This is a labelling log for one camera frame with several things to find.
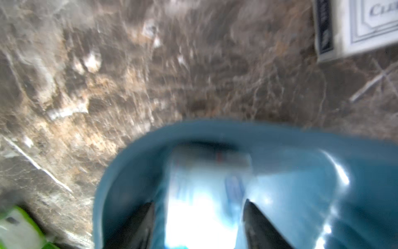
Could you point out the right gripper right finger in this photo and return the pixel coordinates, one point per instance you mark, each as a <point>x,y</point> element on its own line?
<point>260,232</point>

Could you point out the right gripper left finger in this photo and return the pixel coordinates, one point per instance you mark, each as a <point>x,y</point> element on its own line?
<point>137,232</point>

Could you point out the blue tissue pack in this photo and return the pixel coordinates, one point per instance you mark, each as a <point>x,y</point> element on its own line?
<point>206,192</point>

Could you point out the teal storage box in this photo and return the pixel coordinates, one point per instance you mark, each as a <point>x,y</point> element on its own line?
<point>319,190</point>

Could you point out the green tissue pack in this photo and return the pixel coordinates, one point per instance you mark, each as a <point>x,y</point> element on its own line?
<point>19,231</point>

